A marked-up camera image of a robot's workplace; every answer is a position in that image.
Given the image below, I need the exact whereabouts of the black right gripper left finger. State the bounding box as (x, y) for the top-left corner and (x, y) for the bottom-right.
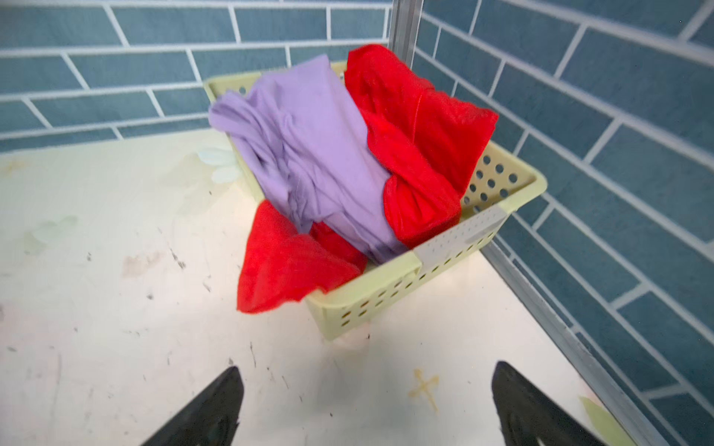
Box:
(143, 366), (245, 446)

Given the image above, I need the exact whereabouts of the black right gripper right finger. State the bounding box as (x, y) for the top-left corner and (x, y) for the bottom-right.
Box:
(491, 361), (604, 446)

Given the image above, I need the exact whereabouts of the red t shirt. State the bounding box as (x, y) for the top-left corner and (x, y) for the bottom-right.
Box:
(237, 45), (498, 313)

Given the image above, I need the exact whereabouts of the lavender t shirt in basket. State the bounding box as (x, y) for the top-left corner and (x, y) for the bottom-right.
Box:
(209, 55), (406, 263)

